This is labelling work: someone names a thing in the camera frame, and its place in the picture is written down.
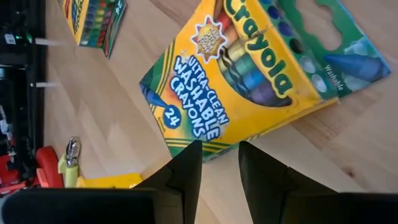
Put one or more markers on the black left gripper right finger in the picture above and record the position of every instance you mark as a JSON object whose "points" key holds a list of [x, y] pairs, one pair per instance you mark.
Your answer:
{"points": [[280, 199]]}

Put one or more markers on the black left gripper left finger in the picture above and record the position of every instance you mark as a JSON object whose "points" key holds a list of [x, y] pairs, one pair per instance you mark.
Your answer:
{"points": [[124, 207]]}

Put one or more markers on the Crayola washable crayons box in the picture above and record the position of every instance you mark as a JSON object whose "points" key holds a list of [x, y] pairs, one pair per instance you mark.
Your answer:
{"points": [[199, 93], [81, 18]]}

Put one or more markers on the yellow plastic basket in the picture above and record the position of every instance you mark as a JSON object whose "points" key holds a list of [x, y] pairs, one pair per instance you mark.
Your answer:
{"points": [[109, 181]]}

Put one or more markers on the red desk lamp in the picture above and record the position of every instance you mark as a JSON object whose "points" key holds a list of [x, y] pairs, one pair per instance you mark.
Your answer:
{"points": [[49, 165]]}

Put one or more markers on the black aluminium table frame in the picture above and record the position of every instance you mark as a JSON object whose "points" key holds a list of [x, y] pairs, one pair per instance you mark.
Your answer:
{"points": [[35, 109]]}

